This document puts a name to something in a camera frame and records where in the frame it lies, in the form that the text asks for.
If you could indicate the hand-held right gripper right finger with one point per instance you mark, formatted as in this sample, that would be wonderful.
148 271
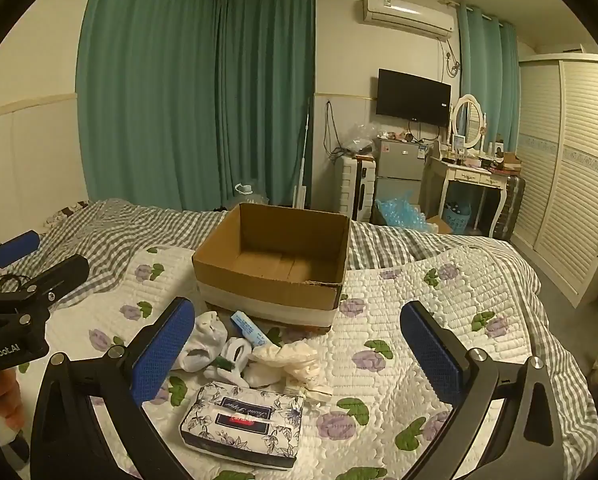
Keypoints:
429 355

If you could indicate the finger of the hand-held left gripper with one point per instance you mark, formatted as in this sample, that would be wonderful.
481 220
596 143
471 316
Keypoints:
14 249
64 272

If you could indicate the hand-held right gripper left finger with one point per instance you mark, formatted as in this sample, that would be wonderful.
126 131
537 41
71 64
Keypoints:
164 355

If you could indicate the light blue packet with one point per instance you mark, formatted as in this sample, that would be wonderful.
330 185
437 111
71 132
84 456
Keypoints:
246 327

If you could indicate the floral tissue pack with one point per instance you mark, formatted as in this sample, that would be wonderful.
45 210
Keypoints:
239 425

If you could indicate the brown cardboard box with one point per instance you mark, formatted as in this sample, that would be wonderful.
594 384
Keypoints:
259 300

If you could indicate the cream cloth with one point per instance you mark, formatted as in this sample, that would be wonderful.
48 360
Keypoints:
289 360

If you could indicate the person's left hand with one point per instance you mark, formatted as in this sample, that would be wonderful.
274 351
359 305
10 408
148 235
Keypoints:
6 392

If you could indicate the brown patterned pillow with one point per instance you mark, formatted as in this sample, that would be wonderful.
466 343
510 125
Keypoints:
66 212

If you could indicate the floral quilted blanket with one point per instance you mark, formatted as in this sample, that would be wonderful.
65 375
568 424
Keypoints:
379 310

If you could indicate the small floor cardboard box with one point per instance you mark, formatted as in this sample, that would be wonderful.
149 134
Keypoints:
438 224

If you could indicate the blue plastic basket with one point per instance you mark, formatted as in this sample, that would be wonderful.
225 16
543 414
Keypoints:
456 216

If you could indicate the blue plastic bags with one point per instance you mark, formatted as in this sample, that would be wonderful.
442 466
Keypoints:
399 212

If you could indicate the dark suitcase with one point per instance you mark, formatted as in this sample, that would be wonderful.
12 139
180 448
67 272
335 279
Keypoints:
511 205

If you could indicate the clear water jug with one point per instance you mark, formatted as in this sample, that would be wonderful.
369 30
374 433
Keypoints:
249 194

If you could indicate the white dressing table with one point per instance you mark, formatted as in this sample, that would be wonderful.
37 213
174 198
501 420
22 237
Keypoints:
466 176

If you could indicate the white suitcase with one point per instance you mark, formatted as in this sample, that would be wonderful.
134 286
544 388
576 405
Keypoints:
351 185

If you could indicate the grey small fridge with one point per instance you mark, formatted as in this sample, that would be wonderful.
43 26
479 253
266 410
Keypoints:
398 165

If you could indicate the white mop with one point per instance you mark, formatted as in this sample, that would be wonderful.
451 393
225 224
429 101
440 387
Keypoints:
301 195

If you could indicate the wide teal curtain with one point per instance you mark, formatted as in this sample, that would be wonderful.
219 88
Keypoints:
149 85

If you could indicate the white slatted wardrobe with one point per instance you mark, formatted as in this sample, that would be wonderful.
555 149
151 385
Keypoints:
569 175

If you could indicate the clear plastic bag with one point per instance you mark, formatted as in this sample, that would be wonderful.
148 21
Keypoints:
358 137

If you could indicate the white oval vanity mirror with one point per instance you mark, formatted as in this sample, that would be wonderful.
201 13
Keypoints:
468 119

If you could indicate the light teal curtain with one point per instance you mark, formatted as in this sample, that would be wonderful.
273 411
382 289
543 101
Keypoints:
486 90

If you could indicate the narrow teal curtain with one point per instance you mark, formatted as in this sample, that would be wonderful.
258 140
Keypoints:
266 90

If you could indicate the white air conditioner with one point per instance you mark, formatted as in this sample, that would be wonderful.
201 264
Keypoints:
404 15

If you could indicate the small photo frame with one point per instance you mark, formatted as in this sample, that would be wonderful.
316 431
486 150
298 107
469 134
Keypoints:
458 142

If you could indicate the black wall television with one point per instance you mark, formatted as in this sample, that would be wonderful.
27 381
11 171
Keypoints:
413 96

